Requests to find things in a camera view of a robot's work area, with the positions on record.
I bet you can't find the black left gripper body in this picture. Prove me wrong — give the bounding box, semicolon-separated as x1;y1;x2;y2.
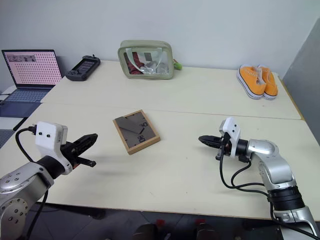
59;141;81;172

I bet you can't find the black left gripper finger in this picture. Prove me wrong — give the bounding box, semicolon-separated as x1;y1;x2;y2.
75;156;97;168
72;133;99;154

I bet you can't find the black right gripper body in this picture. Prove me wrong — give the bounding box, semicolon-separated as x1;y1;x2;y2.
215;131;232;161

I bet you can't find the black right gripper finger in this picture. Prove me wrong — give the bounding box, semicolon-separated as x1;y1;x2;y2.
202;140;222;150
198;134;222;144

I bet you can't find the open blue laptop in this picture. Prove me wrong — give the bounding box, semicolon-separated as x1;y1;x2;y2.
0;48;64;118

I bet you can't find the square wooden framed clock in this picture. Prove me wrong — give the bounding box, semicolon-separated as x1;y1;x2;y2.
112;109;161;156

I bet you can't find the orange canvas shoe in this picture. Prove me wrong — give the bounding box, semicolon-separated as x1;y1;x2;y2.
256;64;279;101
236;64;267;101

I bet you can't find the black handheld controller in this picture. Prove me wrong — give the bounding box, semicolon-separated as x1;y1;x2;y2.
65;54;102;82

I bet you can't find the dark rounded shape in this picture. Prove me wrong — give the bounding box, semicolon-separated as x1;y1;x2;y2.
131;218;166;240
194;218;219;240

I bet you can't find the green clear toiletry pouch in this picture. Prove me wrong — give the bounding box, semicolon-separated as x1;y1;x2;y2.
117;39;175;81

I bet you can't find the grey partition panel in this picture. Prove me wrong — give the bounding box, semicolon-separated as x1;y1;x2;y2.
281;16;320;147

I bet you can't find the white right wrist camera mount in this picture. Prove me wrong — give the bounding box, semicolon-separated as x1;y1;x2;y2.
219;117;242;159

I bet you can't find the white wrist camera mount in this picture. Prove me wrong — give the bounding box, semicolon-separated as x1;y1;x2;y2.
35;121;74;176
219;117;242;159

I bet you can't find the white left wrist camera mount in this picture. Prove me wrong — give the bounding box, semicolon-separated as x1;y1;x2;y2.
35;121;74;176

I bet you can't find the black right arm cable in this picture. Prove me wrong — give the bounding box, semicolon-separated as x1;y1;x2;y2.
218;143;320;240

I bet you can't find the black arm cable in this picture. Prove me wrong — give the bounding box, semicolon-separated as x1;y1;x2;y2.
218;143;320;240
15;125;49;240

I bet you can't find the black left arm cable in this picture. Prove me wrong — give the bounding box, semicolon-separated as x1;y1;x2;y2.
15;125;49;240

